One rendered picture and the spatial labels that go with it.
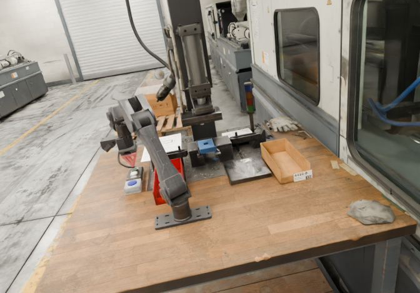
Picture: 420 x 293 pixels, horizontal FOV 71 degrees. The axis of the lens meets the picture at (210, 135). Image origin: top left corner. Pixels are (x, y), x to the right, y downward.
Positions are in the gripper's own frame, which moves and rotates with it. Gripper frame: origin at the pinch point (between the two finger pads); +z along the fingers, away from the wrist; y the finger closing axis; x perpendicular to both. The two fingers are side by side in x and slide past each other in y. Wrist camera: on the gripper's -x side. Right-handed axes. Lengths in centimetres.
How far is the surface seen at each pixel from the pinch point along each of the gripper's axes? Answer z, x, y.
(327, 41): -37, 99, -11
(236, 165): 4.7, 45.2, 12.9
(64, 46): -14, -320, -944
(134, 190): 5.1, 0.6, 14.9
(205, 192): 6.6, 29.7, 24.9
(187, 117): -17.3, 28.3, 0.7
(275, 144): 2, 66, 6
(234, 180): 4.8, 41.9, 23.9
